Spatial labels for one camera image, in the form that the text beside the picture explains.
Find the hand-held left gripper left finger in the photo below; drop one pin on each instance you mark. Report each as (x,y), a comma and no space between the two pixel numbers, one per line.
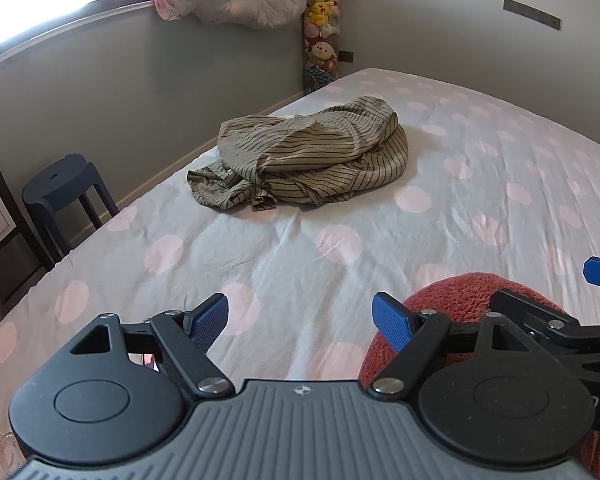
(207,322)

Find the column of plush toys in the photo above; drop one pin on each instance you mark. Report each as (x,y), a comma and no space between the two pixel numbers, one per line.
(320,10)

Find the person's red fleece clothing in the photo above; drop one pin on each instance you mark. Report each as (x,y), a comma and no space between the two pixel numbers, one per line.
(455,295)

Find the beige striped shirt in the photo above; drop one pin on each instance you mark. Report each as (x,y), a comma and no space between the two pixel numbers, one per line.
(320,150)

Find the dark blue plastic stool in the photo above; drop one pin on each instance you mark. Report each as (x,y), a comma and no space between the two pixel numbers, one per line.
(60,185)

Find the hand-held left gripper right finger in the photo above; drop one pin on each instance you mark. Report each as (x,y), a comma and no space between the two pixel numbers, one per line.
(390,320)

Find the grey wall switch panel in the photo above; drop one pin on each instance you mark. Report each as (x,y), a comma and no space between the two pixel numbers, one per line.
(530,11)

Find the dark wall outlet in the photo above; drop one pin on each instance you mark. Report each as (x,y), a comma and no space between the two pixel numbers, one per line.
(346,56)

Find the bed with pink dotted sheet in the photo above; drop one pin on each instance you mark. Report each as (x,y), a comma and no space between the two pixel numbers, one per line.
(430,200)

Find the beige striped pants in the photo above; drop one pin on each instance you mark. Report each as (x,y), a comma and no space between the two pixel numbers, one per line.
(215,187)

